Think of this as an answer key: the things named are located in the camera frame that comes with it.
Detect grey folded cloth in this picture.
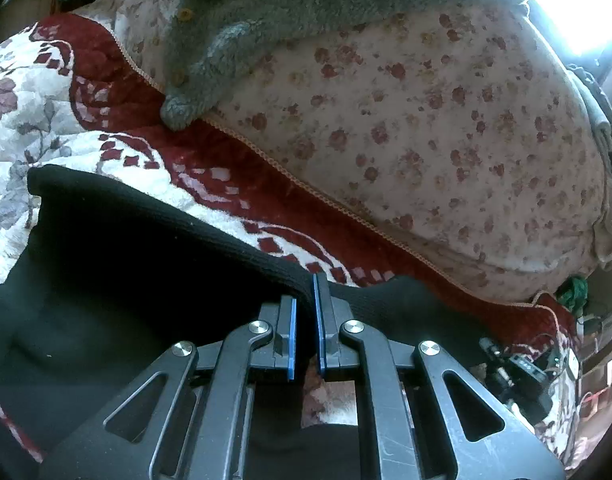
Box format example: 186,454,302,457
566,62,612,181

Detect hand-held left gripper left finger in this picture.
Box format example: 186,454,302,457
38,296,299,480

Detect black pants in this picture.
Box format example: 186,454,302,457
0,165,492,480

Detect red white floral blanket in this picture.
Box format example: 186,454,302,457
0,12,587,471

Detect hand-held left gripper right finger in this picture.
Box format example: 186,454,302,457
312,272,567,480

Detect pink floral quilt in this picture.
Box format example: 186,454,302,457
71,0,612,306

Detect green tangled cord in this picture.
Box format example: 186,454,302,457
556,276,589,318

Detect grey fleece garment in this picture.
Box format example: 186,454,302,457
158,0,532,131

